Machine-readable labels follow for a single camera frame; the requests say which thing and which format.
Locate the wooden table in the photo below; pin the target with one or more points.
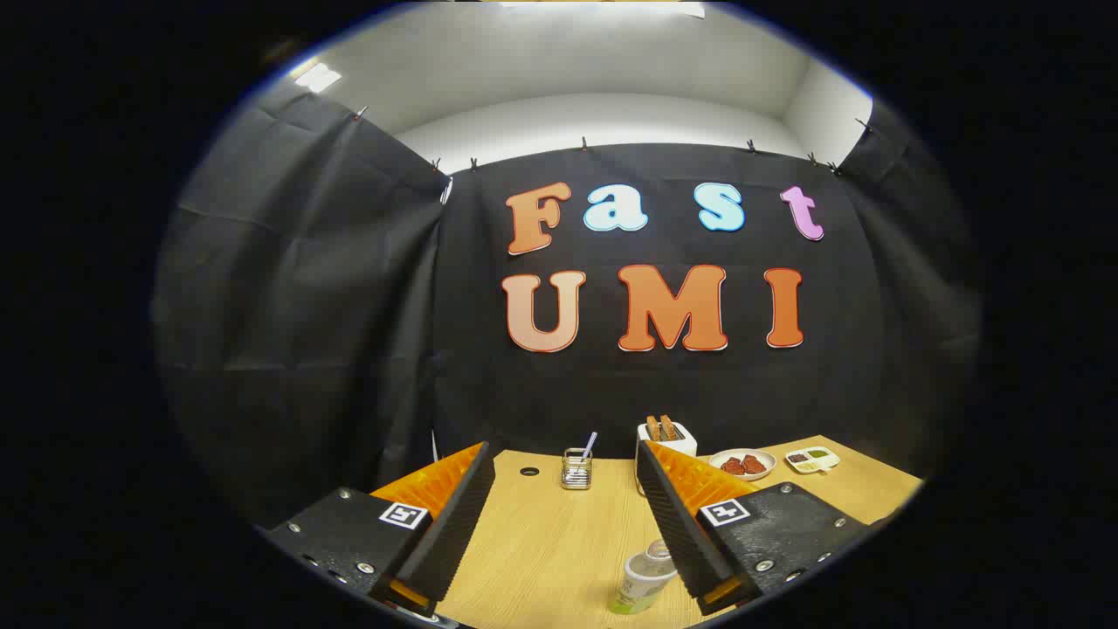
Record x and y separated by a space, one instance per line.
541 542

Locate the clear bottle with white-green label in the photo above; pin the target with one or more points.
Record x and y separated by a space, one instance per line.
642 581

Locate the long ceiling light panel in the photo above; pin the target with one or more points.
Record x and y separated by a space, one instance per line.
603 7

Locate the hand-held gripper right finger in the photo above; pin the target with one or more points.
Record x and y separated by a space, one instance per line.
677 524

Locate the white divided condiment dish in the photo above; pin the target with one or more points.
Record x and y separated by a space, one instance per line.
825 462

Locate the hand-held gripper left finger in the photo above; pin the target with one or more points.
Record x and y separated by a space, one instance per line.
454 533

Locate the white round plate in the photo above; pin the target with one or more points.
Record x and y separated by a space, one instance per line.
742 477

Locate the white toaster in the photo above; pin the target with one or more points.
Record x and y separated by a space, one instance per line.
683 438

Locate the red-brown food pieces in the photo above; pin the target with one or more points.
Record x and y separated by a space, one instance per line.
744 466

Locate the brown toast slice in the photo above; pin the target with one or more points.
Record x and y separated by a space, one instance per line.
668 426
652 428

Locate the small ceiling light panel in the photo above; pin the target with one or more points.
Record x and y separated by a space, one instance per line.
317 78

